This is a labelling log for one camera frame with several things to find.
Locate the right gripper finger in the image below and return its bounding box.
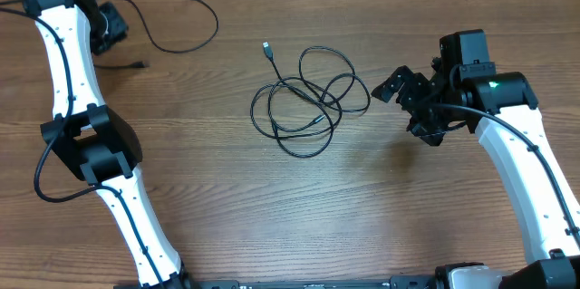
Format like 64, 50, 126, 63
371, 65, 413, 102
406, 119, 446, 147

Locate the short black usb cable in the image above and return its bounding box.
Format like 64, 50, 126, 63
93, 0, 220, 71

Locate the long black usb cable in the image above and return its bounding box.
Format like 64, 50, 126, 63
249, 41, 372, 159

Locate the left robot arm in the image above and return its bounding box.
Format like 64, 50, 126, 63
23, 0, 195, 288

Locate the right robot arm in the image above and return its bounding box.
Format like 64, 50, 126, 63
372, 29, 579, 288

